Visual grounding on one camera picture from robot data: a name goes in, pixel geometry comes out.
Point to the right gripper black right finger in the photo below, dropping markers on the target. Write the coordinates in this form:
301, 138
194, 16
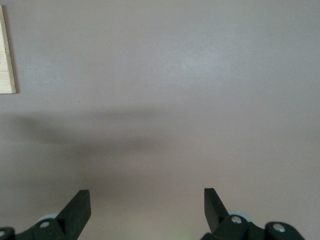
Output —
215, 215

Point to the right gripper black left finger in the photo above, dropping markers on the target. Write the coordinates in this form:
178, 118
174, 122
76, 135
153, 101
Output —
72, 217

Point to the wooden cutting board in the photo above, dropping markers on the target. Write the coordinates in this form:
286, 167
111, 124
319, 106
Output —
6, 62

